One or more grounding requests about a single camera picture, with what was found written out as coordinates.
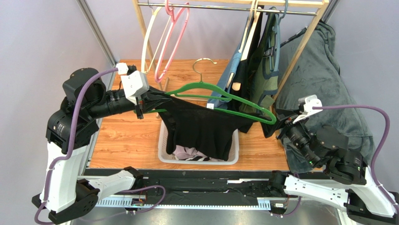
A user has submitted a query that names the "green plastic hanger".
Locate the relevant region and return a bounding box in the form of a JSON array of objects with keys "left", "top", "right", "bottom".
[{"left": 134, "top": 58, "right": 277, "bottom": 126}]

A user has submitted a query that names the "mauve tank top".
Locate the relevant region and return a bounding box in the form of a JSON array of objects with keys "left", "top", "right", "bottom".
[{"left": 172, "top": 145, "right": 223, "bottom": 162}]

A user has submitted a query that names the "black white striped tank top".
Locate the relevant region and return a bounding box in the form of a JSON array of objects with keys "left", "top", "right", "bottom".
[{"left": 174, "top": 146, "right": 213, "bottom": 162}]

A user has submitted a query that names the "cream plastic hanger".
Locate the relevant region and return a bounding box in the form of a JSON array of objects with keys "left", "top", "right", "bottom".
[{"left": 135, "top": 1, "right": 171, "bottom": 75}]

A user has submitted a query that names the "pink plastic hanger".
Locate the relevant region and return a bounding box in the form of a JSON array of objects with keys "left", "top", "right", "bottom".
[{"left": 154, "top": 0, "right": 190, "bottom": 83}]

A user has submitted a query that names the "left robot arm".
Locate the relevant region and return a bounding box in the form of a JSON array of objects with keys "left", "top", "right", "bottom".
[{"left": 32, "top": 63, "right": 149, "bottom": 225}]

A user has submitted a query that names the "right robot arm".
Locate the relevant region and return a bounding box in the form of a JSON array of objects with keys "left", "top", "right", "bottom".
[{"left": 267, "top": 109, "right": 399, "bottom": 225}]

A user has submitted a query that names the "olive green tank top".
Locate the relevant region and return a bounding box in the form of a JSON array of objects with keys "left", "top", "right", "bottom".
[{"left": 246, "top": 21, "right": 279, "bottom": 109}]

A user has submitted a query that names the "blue tank top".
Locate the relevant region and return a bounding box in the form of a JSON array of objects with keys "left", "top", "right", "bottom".
[{"left": 207, "top": 50, "right": 243, "bottom": 110}]

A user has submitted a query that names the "beige wooden hanger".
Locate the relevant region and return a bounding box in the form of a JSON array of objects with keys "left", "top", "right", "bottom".
[{"left": 225, "top": 0, "right": 258, "bottom": 89}]

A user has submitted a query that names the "teal plastic hanger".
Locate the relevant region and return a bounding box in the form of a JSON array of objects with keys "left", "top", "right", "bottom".
[{"left": 262, "top": 0, "right": 288, "bottom": 77}]

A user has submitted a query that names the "light wooden hanger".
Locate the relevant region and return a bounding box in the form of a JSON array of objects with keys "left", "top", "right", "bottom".
[{"left": 232, "top": 0, "right": 262, "bottom": 92}]

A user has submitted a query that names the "black garment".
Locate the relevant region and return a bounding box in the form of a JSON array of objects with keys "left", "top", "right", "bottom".
[{"left": 230, "top": 13, "right": 263, "bottom": 99}]

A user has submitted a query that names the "grey fleece blanket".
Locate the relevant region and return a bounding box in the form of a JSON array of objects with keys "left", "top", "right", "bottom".
[{"left": 275, "top": 22, "right": 375, "bottom": 163}]

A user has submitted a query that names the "white plastic basket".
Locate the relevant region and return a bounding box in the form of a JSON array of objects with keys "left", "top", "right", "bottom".
[{"left": 158, "top": 122, "right": 239, "bottom": 165}]

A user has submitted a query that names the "wooden clothes rack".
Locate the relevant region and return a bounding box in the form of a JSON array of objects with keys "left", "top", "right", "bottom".
[{"left": 133, "top": 0, "right": 329, "bottom": 100}]

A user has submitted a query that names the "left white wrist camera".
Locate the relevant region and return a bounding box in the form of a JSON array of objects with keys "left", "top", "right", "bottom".
[{"left": 116, "top": 63, "right": 149, "bottom": 105}]

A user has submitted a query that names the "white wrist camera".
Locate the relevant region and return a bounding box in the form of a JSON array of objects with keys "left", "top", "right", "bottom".
[
  {"left": 116, "top": 63, "right": 149, "bottom": 105},
  {"left": 293, "top": 95, "right": 323, "bottom": 124}
]

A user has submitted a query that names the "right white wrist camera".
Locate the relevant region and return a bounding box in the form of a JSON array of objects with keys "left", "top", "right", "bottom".
[{"left": 293, "top": 95, "right": 323, "bottom": 124}]

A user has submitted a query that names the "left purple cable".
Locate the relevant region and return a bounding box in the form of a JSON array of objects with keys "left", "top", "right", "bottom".
[{"left": 33, "top": 67, "right": 119, "bottom": 225}]

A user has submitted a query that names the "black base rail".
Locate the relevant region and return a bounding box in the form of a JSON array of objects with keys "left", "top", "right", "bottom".
[{"left": 87, "top": 168, "right": 300, "bottom": 207}]

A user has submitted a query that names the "aluminium frame post left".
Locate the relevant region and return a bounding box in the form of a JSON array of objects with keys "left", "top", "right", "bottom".
[{"left": 76, "top": 0, "right": 118, "bottom": 66}]

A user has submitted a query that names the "aluminium frame post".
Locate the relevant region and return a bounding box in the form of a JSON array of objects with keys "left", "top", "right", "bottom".
[
  {"left": 321, "top": 0, "right": 340, "bottom": 23},
  {"left": 76, "top": 0, "right": 118, "bottom": 66}
]

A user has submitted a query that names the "aluminium frame post right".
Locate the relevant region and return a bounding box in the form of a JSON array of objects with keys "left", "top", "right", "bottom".
[{"left": 321, "top": 0, "right": 340, "bottom": 23}]

